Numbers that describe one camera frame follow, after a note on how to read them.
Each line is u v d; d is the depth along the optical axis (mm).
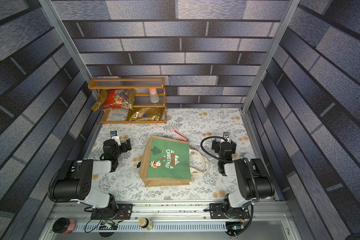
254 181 422
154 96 1030
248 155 901
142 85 1067
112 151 726
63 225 658
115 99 979
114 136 814
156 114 1092
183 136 1030
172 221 727
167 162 809
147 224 617
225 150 709
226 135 795
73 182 453
